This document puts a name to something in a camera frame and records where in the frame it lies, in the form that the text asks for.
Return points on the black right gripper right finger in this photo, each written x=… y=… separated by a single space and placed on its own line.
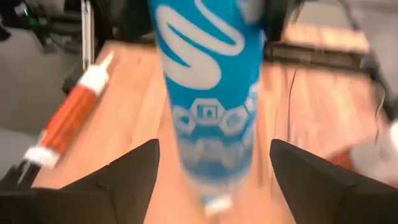
x=335 y=202

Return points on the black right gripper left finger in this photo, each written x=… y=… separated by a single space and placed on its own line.
x=77 y=202

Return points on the blue silicone tube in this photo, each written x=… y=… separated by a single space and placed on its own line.
x=205 y=93

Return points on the silver metal bracket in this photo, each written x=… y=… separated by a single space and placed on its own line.
x=87 y=31

